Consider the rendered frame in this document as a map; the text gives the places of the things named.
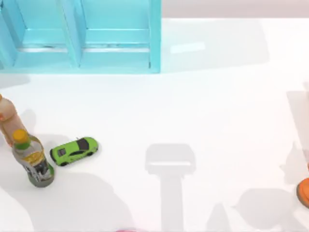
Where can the green toy car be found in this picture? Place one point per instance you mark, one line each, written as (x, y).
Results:
(74, 151)

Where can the light blue rack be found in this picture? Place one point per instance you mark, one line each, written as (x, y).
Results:
(116, 36)

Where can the yellow capped clear bottle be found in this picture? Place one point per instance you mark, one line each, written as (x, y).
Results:
(33, 162)

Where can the beige bottle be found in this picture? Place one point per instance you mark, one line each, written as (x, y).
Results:
(9, 116)

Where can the orange round object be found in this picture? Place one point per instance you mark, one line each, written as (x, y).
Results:
(304, 193)

